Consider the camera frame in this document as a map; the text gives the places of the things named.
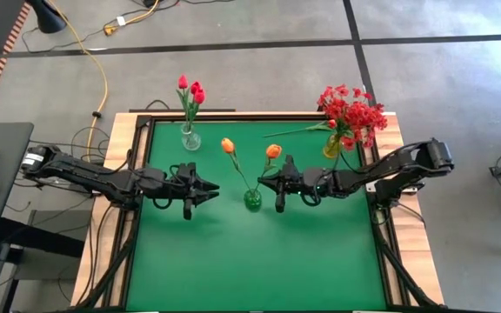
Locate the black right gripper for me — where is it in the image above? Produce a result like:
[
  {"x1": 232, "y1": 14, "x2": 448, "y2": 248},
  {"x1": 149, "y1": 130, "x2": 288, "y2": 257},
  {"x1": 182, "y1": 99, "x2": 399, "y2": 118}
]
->
[{"x1": 257, "y1": 155, "x2": 317, "y2": 213}]

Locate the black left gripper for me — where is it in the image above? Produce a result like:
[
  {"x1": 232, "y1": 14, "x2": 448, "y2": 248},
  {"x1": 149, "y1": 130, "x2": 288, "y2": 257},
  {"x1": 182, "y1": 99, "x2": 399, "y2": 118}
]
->
[{"x1": 170, "y1": 163, "x2": 220, "y2": 221}]

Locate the green glass vase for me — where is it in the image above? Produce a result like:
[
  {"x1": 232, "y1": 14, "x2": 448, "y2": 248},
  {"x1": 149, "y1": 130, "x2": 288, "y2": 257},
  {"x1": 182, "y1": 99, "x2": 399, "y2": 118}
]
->
[{"x1": 243, "y1": 187, "x2": 263, "y2": 213}]

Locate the clear glass vase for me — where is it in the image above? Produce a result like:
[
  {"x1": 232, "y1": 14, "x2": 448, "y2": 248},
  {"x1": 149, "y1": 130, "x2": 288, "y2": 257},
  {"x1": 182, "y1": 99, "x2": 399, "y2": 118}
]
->
[{"x1": 179, "y1": 122, "x2": 203, "y2": 152}]

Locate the yellow glass vase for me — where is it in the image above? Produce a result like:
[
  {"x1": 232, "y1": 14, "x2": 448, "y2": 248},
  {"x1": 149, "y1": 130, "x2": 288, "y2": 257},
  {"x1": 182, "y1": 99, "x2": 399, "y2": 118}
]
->
[{"x1": 322, "y1": 132, "x2": 345, "y2": 160}]

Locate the green table mat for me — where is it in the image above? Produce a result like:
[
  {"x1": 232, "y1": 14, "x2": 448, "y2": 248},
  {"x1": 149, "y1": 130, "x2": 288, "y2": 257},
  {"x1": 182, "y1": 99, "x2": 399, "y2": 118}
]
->
[{"x1": 124, "y1": 119, "x2": 387, "y2": 312}]

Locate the thin black bar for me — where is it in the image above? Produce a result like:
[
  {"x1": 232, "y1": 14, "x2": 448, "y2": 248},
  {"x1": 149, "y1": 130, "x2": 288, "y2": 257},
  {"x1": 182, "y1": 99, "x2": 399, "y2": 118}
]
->
[{"x1": 128, "y1": 108, "x2": 237, "y2": 113}]

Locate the black desk foot beam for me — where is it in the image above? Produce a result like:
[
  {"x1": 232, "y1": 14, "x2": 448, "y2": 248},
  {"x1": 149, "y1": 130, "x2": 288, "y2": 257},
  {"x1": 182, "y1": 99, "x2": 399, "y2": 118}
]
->
[{"x1": 0, "y1": 216, "x2": 85, "y2": 258}]

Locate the dark grey desk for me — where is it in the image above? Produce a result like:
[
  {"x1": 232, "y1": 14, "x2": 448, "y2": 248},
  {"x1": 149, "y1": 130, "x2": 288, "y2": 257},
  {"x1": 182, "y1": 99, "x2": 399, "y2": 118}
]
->
[{"x1": 0, "y1": 122, "x2": 35, "y2": 250}]

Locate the black lamp base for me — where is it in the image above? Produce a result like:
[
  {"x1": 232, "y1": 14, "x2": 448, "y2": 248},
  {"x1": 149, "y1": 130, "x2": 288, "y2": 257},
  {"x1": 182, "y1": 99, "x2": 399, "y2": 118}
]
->
[{"x1": 26, "y1": 0, "x2": 68, "y2": 35}]

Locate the black aluminium table frame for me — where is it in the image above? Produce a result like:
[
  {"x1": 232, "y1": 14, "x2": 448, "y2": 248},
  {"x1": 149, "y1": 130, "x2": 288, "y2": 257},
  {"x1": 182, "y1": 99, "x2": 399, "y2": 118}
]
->
[{"x1": 102, "y1": 112, "x2": 408, "y2": 313}]

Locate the black diagonal frame strut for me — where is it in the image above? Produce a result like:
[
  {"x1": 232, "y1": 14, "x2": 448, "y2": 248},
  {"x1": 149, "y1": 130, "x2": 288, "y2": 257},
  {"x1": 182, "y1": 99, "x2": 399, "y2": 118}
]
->
[
  {"x1": 76, "y1": 236, "x2": 137, "y2": 310},
  {"x1": 376, "y1": 241, "x2": 435, "y2": 310}
]

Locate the yellow cable with plug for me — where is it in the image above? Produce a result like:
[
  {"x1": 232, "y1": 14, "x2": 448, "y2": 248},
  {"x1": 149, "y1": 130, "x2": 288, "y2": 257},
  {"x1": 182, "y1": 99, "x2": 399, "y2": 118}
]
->
[{"x1": 104, "y1": 0, "x2": 161, "y2": 37}]

